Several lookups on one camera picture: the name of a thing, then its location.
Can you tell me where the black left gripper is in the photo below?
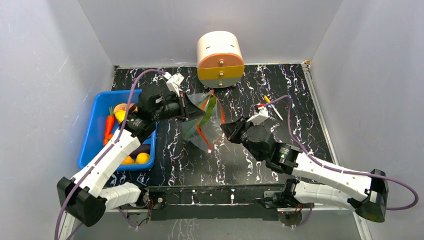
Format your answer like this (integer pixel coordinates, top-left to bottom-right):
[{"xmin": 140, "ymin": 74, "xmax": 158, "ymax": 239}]
[{"xmin": 153, "ymin": 92, "xmax": 206, "ymax": 123}]

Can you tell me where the green leafy vegetable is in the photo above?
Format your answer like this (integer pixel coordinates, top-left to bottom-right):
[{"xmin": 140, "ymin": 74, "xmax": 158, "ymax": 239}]
[{"xmin": 181, "ymin": 93, "xmax": 219, "ymax": 140}]

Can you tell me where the clear red-zipper zip bag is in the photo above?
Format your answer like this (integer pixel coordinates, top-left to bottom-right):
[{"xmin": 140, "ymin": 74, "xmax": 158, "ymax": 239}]
[{"xmin": 181, "ymin": 90, "xmax": 226, "ymax": 154}]

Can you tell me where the yellow toy bell pepper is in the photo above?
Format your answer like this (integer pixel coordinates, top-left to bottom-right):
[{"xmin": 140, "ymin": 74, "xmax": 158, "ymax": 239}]
[{"xmin": 114, "ymin": 110, "xmax": 126, "ymax": 124}]

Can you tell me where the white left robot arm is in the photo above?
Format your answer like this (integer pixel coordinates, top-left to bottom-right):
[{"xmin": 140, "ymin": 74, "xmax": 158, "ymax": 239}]
[{"xmin": 56, "ymin": 86, "xmax": 205, "ymax": 227}]

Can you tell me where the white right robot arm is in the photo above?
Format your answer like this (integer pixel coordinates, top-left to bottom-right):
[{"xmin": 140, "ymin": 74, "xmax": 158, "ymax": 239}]
[{"xmin": 220, "ymin": 117, "xmax": 389, "ymax": 223}]

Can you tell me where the yellow-tipped white pen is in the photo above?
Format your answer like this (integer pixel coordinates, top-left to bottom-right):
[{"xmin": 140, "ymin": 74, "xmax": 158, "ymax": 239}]
[{"xmin": 263, "ymin": 95, "xmax": 284, "ymax": 121}]

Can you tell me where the round three-drawer mini cabinet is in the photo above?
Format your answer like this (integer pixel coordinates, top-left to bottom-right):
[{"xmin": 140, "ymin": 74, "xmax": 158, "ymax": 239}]
[{"xmin": 196, "ymin": 30, "xmax": 245, "ymax": 89}]

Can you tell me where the purple toy eggplant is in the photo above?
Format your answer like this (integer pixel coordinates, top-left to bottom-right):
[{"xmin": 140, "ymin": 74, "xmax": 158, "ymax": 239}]
[{"xmin": 130, "ymin": 144, "xmax": 151, "ymax": 157}]

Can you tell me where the yellow toy lemon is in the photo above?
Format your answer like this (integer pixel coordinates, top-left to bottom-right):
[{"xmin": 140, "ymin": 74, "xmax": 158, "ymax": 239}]
[{"xmin": 135, "ymin": 152, "xmax": 150, "ymax": 165}]

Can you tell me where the tan toy potato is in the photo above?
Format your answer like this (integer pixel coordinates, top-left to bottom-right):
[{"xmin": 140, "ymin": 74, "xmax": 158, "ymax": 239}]
[{"xmin": 113, "ymin": 103, "xmax": 127, "ymax": 114}]

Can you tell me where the yellow-orange toy walnut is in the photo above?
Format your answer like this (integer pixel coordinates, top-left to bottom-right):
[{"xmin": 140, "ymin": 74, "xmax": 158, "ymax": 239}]
[{"xmin": 121, "ymin": 156, "xmax": 135, "ymax": 165}]

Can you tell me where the orange toy carrot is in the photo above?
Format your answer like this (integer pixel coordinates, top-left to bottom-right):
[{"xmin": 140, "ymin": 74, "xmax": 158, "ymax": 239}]
[{"xmin": 103, "ymin": 106, "xmax": 115, "ymax": 146}]

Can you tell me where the blue plastic bin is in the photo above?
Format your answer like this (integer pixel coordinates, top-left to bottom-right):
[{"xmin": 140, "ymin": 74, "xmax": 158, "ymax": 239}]
[{"xmin": 77, "ymin": 90, "xmax": 157, "ymax": 171}]

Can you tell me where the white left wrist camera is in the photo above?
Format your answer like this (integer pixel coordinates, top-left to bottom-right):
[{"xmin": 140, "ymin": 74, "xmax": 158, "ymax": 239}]
[{"xmin": 163, "ymin": 72, "xmax": 185, "ymax": 97}]

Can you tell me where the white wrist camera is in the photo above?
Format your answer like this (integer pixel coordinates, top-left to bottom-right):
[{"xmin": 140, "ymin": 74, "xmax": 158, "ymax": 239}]
[
  {"xmin": 163, "ymin": 72, "xmax": 185, "ymax": 97},
  {"xmin": 246, "ymin": 103, "xmax": 269, "ymax": 125}
]

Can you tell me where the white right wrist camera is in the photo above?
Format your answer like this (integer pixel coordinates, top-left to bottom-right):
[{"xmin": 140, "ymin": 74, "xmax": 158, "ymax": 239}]
[{"xmin": 246, "ymin": 103, "xmax": 269, "ymax": 125}]

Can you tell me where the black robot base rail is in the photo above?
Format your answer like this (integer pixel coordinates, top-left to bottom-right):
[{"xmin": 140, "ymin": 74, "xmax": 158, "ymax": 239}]
[{"xmin": 147, "ymin": 184, "xmax": 300, "ymax": 221}]

